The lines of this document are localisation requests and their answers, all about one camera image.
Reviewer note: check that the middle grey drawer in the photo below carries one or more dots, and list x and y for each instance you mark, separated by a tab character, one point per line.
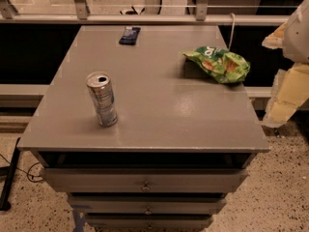
147	205

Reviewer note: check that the metal railing frame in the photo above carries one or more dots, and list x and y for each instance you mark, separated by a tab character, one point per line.
211	12

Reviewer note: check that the silver blue redbull can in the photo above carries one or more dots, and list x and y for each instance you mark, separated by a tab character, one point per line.
100	89

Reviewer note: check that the dark blue snack packet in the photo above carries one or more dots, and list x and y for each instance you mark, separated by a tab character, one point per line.
130	36

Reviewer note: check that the grey drawer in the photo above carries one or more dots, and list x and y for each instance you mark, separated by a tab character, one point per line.
144	180
157	221
147	205

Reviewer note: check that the top grey drawer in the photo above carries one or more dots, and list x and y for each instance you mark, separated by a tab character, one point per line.
144	180

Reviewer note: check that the black floor stand bar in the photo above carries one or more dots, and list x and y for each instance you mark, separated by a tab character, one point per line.
8	172

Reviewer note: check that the bottom grey drawer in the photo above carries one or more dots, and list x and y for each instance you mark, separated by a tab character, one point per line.
157	221

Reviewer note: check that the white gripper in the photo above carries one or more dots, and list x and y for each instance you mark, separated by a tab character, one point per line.
297	38

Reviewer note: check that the grey drawer cabinet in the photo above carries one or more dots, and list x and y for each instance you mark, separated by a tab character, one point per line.
170	115

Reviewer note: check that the green chip bag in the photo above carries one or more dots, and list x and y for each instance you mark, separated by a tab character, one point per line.
223	66

